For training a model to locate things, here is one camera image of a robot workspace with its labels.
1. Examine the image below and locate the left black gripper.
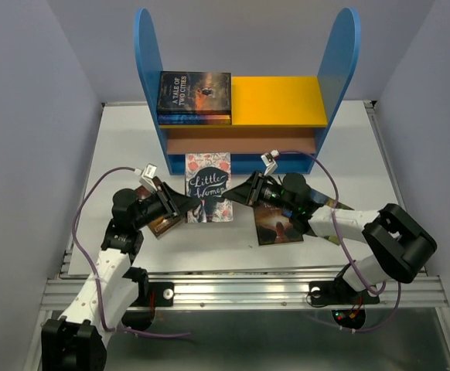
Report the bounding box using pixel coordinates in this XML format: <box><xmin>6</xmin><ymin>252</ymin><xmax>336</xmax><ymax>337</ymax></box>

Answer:
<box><xmin>132</xmin><ymin>181</ymin><xmax>199</xmax><ymax>230</ymax></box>

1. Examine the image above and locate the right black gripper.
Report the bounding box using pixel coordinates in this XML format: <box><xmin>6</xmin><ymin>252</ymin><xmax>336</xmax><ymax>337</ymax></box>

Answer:
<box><xmin>221</xmin><ymin>171</ymin><xmax>296</xmax><ymax>213</ymax></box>

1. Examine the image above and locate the Little Women book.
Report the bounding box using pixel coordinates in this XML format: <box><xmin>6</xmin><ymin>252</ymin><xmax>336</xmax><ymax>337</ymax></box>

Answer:
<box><xmin>185</xmin><ymin>152</ymin><xmax>233</xmax><ymax>223</ymax></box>

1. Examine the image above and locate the Animal Farm book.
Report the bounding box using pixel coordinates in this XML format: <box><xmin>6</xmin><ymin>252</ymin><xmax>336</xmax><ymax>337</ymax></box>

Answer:
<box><xmin>311</xmin><ymin>189</ymin><xmax>353</xmax><ymax>246</ymax></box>

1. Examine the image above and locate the A Tale of Two Cities book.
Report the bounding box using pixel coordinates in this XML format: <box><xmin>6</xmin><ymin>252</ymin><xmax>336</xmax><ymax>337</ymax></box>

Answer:
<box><xmin>156</xmin><ymin>71</ymin><xmax>232</xmax><ymax>114</ymax></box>

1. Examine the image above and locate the Jane Eyre book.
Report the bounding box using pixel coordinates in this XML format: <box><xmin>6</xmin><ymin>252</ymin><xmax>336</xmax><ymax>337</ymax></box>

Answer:
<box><xmin>157</xmin><ymin>114</ymin><xmax>232</xmax><ymax>125</ymax></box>

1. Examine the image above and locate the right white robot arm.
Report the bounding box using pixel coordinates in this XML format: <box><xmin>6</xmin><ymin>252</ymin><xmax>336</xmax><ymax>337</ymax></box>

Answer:
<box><xmin>223</xmin><ymin>172</ymin><xmax>438</xmax><ymax>306</ymax></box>

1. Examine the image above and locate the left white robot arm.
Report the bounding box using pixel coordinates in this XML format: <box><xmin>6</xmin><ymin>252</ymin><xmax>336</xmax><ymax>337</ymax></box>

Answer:
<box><xmin>41</xmin><ymin>182</ymin><xmax>201</xmax><ymax>370</ymax></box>

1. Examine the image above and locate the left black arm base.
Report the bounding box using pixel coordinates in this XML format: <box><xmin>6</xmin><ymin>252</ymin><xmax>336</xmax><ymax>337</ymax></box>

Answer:
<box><xmin>121</xmin><ymin>267</ymin><xmax>175</xmax><ymax>331</ymax></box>

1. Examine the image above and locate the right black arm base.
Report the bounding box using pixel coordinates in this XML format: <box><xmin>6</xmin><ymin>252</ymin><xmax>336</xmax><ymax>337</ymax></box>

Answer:
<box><xmin>306</xmin><ymin>279</ymin><xmax>380</xmax><ymax>330</ymax></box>

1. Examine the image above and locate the brown book far left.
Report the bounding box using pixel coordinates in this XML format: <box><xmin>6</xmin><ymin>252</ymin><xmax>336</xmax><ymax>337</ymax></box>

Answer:
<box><xmin>135</xmin><ymin>185</ymin><xmax>183</xmax><ymax>239</ymax></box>

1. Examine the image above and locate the Three Days to See book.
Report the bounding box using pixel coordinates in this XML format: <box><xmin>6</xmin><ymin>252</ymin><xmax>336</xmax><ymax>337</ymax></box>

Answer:
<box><xmin>254</xmin><ymin>203</ymin><xmax>304</xmax><ymax>246</ymax></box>

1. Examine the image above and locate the blue yellow wooden bookshelf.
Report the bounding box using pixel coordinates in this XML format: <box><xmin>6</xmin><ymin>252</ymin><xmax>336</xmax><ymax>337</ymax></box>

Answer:
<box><xmin>134</xmin><ymin>8</ymin><xmax>360</xmax><ymax>175</ymax></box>

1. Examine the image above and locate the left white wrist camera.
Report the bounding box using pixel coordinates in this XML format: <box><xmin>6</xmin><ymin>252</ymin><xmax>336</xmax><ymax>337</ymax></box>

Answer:
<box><xmin>133</xmin><ymin>163</ymin><xmax>158</xmax><ymax>192</ymax></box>

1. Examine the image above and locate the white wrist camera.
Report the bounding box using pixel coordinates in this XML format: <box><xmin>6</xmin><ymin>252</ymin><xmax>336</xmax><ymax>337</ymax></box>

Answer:
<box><xmin>133</xmin><ymin>163</ymin><xmax>158</xmax><ymax>192</ymax></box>
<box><xmin>261</xmin><ymin>149</ymin><xmax>280</xmax><ymax>177</ymax></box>

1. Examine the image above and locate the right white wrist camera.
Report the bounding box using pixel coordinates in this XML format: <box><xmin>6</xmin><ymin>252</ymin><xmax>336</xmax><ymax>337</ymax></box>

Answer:
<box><xmin>261</xmin><ymin>149</ymin><xmax>280</xmax><ymax>177</ymax></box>

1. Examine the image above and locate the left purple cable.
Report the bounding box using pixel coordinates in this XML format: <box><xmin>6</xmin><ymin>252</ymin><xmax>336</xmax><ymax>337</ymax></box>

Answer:
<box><xmin>71</xmin><ymin>166</ymin><xmax>191</xmax><ymax>339</ymax></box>

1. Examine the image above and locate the aluminium mounting rail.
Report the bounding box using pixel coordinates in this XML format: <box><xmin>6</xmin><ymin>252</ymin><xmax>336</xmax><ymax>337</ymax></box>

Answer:
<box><xmin>40</xmin><ymin>266</ymin><xmax>448</xmax><ymax>311</ymax></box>

